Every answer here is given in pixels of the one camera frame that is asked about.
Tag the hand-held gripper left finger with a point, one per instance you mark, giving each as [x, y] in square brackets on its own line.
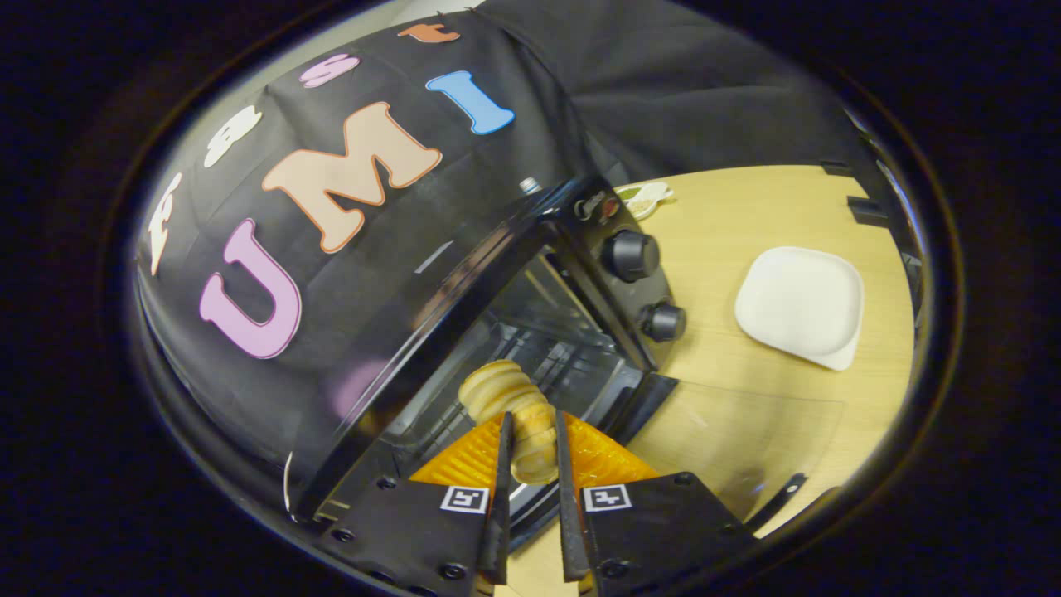
[503, 514]

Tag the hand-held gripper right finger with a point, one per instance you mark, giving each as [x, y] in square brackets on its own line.
[569, 514]

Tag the beige ridged bread roll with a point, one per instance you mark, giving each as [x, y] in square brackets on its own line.
[501, 394]

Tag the black toaster oven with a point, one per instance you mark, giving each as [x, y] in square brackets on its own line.
[630, 255]

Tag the white square plate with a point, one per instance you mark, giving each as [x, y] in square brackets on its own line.
[800, 303]

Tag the white compartment condiment dish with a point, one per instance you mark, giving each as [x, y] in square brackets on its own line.
[646, 199]

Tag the black table clamp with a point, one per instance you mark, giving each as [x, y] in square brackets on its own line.
[866, 210]
[837, 167]

